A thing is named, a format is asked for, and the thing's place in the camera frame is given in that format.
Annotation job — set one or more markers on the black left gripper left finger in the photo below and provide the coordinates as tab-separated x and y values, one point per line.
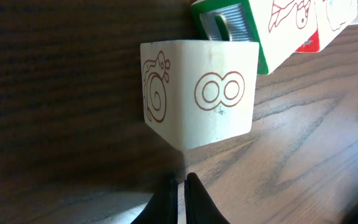
162	208

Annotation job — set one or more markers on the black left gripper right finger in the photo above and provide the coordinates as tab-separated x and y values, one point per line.
199	206

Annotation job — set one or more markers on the wooden block red letter side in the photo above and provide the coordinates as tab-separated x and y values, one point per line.
197	92

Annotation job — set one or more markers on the wooden block with turtle drawing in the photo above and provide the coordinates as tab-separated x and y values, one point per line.
280	27

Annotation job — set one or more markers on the wooden block red A side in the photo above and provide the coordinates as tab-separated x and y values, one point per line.
332	17

